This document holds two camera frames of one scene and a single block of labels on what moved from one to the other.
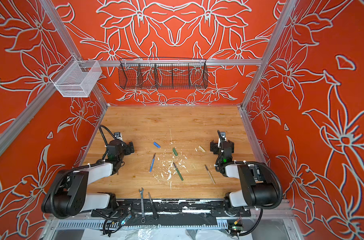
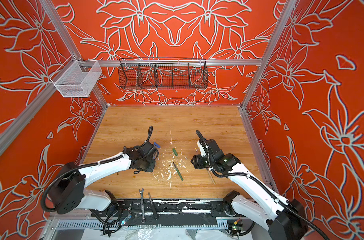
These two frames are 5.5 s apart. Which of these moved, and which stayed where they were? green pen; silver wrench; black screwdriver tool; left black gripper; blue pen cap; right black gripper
Moved: left black gripper; right black gripper
Stayed: black screwdriver tool; blue pen cap; silver wrench; green pen
